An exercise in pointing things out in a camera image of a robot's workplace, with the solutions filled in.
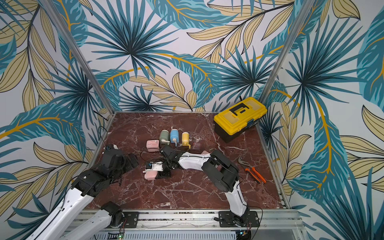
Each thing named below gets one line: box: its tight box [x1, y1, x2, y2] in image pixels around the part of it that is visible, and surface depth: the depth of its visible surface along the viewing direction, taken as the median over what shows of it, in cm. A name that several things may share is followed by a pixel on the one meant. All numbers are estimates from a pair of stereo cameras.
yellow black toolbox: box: [213, 97, 268, 143], surface depth 97 cm
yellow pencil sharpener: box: [181, 132, 191, 149], surface depth 99 cm
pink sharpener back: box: [146, 139, 160, 152], surface depth 96 cm
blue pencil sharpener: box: [170, 128, 180, 147], surface depth 100 cm
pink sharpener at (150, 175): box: [142, 170, 158, 181], surface depth 85 cm
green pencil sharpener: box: [159, 129, 170, 146], surface depth 99 cm
